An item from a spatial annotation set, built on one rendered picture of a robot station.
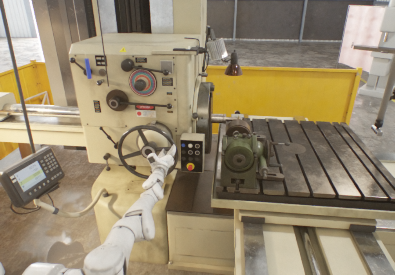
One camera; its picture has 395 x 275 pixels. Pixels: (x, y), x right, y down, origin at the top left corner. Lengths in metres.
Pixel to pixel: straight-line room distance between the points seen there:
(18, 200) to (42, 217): 1.71
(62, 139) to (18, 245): 1.23
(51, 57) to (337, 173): 2.51
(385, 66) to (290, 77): 3.69
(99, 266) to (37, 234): 2.72
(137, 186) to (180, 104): 1.06
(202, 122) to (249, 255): 0.89
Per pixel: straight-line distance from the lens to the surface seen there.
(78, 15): 2.66
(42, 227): 3.48
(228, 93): 4.31
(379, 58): 7.68
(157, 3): 2.41
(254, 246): 1.97
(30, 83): 5.10
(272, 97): 4.37
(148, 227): 0.98
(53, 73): 2.90
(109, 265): 0.72
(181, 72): 1.77
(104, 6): 2.55
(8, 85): 4.75
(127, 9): 2.54
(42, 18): 2.83
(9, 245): 3.44
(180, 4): 2.38
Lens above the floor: 2.16
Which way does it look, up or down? 25 degrees down
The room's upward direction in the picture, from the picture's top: straight up
